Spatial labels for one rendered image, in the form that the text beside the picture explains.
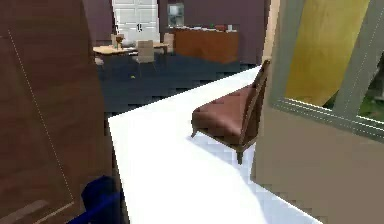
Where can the brown cushioned chair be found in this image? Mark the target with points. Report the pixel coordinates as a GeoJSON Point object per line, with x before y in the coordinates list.
{"type": "Point", "coordinates": [226, 115]}

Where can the brown wooden sideboard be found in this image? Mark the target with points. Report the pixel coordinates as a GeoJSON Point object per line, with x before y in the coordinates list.
{"type": "Point", "coordinates": [206, 45]}

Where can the beige dining chair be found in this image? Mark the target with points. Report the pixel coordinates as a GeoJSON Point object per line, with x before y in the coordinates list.
{"type": "Point", "coordinates": [145, 51]}
{"type": "Point", "coordinates": [169, 42]}

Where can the red bowl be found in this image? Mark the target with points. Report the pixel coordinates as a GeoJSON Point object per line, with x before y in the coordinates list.
{"type": "Point", "coordinates": [220, 27]}

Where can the light wooden dining table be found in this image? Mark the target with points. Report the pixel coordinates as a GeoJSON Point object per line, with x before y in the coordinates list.
{"type": "Point", "coordinates": [113, 50]}

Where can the white panelled door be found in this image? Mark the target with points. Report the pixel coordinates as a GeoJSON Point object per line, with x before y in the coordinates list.
{"type": "Point", "coordinates": [136, 18]}

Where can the dark blue object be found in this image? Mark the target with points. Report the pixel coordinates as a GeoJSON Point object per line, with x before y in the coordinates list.
{"type": "Point", "coordinates": [100, 200]}

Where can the framed wall picture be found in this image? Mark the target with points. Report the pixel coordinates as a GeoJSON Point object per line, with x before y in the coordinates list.
{"type": "Point", "coordinates": [175, 14]}

